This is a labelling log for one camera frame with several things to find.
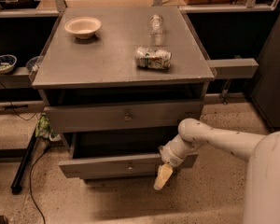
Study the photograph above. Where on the grey left counter shelf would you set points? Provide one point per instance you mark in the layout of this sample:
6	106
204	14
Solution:
17	79

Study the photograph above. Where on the green white bag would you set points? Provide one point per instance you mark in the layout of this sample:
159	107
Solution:
44	130

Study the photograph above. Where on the grey side shelf block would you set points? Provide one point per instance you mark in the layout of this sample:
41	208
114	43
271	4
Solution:
234	68

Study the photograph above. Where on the grey drawer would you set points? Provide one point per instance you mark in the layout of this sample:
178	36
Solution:
112	154
100	117

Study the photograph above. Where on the grey top drawer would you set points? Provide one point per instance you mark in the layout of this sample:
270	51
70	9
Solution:
100	117

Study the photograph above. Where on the clear plastic bottle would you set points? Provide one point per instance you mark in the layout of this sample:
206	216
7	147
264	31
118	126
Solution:
156	29

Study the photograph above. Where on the blue patterned bowl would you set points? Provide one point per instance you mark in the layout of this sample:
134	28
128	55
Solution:
7	63

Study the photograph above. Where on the beige bowl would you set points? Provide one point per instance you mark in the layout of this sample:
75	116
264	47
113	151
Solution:
83	27

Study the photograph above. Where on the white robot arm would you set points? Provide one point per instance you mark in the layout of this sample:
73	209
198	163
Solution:
262	152

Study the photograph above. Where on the crushed green white can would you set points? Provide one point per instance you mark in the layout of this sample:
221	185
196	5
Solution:
159	59

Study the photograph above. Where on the clear glass bowl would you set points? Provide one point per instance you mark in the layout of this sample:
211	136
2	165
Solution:
33	64

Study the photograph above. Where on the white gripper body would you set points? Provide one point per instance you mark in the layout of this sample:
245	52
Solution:
172	159

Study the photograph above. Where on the grey drawer cabinet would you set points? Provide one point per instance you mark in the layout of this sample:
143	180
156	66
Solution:
102	69

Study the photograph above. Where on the black pole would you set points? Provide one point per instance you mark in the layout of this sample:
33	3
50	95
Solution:
16	184

